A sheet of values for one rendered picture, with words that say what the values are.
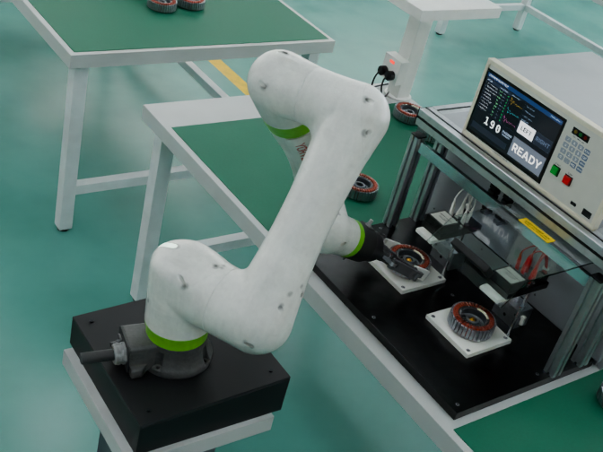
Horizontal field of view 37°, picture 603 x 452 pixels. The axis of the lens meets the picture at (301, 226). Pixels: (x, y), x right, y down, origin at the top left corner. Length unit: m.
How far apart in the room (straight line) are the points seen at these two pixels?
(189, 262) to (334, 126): 0.36
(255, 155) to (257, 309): 1.16
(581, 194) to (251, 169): 0.98
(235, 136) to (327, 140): 1.19
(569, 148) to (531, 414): 0.59
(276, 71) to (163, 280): 0.43
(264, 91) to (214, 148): 1.03
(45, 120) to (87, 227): 0.82
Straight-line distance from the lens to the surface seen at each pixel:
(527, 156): 2.18
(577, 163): 2.09
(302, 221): 1.60
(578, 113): 2.09
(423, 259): 2.33
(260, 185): 2.56
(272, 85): 1.67
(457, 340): 2.16
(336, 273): 2.25
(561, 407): 2.17
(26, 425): 2.80
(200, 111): 2.88
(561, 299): 2.34
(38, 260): 3.38
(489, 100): 2.24
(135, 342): 1.76
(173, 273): 1.64
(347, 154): 1.60
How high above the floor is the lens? 2.06
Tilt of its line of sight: 33 degrees down
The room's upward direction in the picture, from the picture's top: 15 degrees clockwise
